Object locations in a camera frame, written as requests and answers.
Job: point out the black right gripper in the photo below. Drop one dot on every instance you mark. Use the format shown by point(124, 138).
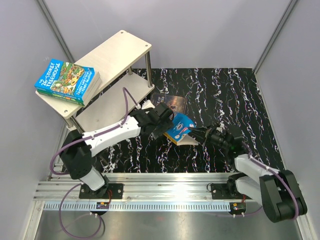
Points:
point(202, 133)

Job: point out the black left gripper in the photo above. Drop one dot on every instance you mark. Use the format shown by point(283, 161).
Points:
point(167, 125)

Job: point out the blue paperback book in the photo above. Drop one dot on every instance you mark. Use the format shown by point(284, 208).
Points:
point(179, 133)

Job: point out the dark green 104-storey treehouse book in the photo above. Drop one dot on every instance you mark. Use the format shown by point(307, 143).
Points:
point(79, 94)

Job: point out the blue 26-storey treehouse book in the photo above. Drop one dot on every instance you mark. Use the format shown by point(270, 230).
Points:
point(68, 73)

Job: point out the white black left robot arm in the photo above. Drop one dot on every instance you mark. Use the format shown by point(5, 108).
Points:
point(79, 149)

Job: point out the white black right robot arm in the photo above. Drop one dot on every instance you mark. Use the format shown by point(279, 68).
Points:
point(276, 191)

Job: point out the dark tale of two cities book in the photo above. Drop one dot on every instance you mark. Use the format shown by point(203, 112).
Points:
point(176, 103)

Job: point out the white two-tier shelf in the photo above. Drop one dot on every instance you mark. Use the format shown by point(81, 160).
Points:
point(124, 67)

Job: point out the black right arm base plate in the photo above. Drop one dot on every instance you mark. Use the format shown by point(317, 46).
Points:
point(221, 191)

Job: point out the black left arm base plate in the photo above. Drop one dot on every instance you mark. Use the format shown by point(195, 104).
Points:
point(115, 190)

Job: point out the aluminium rail frame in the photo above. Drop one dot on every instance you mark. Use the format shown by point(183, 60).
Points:
point(156, 206)

